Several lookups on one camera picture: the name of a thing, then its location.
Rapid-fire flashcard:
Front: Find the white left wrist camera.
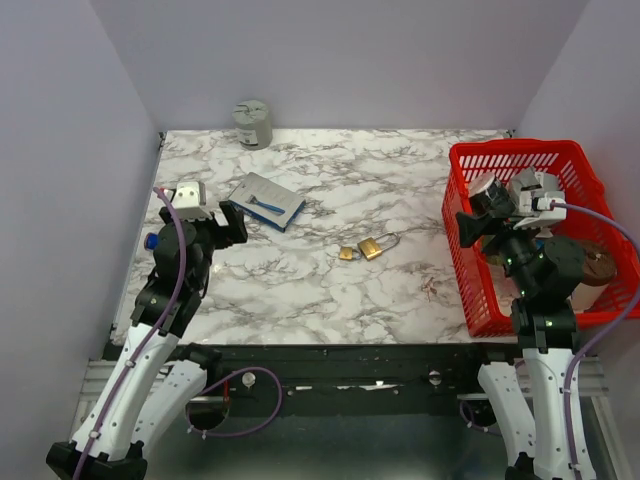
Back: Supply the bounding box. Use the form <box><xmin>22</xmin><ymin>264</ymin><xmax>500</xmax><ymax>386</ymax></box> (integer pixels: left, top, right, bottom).
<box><xmin>171</xmin><ymin>181</ymin><xmax>212</xmax><ymax>222</ymax></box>

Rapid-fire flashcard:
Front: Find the brown lid white jar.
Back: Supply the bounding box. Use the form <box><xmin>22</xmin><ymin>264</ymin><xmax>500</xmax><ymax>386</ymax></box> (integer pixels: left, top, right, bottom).
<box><xmin>570</xmin><ymin>239</ymin><xmax>617</xmax><ymax>312</ymax></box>

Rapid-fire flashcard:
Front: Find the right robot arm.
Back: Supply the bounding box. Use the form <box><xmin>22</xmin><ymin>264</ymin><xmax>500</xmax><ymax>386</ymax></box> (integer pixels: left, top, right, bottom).
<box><xmin>456</xmin><ymin>212</ymin><xmax>596</xmax><ymax>479</ymax></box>

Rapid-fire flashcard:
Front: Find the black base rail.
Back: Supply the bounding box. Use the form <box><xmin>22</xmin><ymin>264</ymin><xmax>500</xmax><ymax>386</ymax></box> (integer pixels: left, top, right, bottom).
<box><xmin>171</xmin><ymin>343</ymin><xmax>521</xmax><ymax>418</ymax></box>

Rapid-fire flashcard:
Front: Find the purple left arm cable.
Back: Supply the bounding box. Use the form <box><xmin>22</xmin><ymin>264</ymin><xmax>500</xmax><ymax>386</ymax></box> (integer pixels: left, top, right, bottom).
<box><xmin>74</xmin><ymin>187</ymin><xmax>284</xmax><ymax>480</ymax></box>

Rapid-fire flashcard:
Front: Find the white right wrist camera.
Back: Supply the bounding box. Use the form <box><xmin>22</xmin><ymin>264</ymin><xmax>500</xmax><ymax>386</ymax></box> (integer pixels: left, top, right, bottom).
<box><xmin>508</xmin><ymin>167</ymin><xmax>567</xmax><ymax>230</ymax></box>

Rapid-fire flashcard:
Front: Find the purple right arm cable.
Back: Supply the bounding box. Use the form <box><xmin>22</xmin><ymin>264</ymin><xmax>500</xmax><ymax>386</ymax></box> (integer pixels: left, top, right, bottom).
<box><xmin>459</xmin><ymin>198</ymin><xmax>640</xmax><ymax>480</ymax></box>

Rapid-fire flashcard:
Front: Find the red plastic basket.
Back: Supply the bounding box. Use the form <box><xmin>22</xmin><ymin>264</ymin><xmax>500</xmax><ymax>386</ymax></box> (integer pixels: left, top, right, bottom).
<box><xmin>441</xmin><ymin>139</ymin><xmax>639</xmax><ymax>337</ymax></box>

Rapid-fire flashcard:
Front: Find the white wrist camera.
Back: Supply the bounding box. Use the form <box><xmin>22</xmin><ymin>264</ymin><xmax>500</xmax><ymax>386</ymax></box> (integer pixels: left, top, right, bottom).
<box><xmin>508</xmin><ymin>167</ymin><xmax>567</xmax><ymax>230</ymax></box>
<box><xmin>171</xmin><ymin>181</ymin><xmax>212</xmax><ymax>222</ymax></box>

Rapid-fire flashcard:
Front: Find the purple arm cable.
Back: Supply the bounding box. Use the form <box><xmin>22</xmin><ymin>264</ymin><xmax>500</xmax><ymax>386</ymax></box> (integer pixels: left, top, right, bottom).
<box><xmin>74</xmin><ymin>187</ymin><xmax>284</xmax><ymax>480</ymax></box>
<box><xmin>459</xmin><ymin>198</ymin><xmax>640</xmax><ymax>480</ymax></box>

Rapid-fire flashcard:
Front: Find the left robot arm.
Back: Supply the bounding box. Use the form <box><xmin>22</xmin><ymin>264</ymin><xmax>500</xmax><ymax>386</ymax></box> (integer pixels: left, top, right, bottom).
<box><xmin>46</xmin><ymin>201</ymin><xmax>248</xmax><ymax>479</ymax></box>

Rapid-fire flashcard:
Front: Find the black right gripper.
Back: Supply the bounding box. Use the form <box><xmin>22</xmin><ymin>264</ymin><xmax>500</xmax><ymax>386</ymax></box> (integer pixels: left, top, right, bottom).
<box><xmin>456</xmin><ymin>208</ymin><xmax>551</xmax><ymax>295</ymax></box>

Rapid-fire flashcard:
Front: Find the grey cylindrical canister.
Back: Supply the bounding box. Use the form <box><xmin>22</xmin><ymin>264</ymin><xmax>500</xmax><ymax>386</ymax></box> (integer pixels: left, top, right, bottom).
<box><xmin>232</xmin><ymin>100</ymin><xmax>273</xmax><ymax>150</ymax></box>

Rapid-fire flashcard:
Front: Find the blue razor package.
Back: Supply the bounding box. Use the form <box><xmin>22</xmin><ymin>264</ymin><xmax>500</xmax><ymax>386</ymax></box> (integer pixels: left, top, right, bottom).
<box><xmin>228</xmin><ymin>172</ymin><xmax>306</xmax><ymax>232</ymax></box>

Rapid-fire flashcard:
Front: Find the small brass padlock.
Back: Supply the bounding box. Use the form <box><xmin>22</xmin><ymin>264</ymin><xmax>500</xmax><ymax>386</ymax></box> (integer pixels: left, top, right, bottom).
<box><xmin>339</xmin><ymin>246</ymin><xmax>362</xmax><ymax>261</ymax></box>

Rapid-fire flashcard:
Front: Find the large brass padlock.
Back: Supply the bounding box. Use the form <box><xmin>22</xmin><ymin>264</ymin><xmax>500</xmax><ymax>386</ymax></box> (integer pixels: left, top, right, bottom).
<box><xmin>357</xmin><ymin>232</ymin><xmax>401</xmax><ymax>261</ymax></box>

